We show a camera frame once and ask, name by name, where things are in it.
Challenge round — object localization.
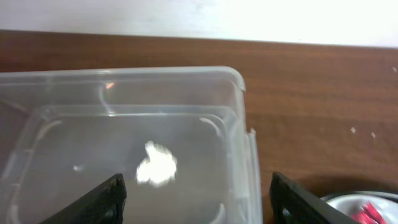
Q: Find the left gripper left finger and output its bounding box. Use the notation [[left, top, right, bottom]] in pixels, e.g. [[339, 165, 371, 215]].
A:
[[40, 174, 127, 224]]

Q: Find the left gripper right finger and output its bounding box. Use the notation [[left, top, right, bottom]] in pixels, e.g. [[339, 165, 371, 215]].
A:
[[269, 172, 357, 224]]

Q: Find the white tissue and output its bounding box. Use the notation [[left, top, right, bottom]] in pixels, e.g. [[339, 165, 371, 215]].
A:
[[136, 141, 177, 187]]

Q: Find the red snack wrapper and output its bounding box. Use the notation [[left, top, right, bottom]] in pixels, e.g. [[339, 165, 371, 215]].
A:
[[351, 202, 387, 224]]

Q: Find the clear plastic waste bin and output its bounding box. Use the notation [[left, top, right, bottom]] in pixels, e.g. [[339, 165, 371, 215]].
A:
[[1, 67, 263, 223]]

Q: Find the grey round plate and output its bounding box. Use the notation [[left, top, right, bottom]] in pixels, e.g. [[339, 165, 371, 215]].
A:
[[323, 194, 397, 224]]

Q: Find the round black serving tray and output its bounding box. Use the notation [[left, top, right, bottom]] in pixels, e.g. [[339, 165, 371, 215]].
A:
[[321, 190, 397, 202]]

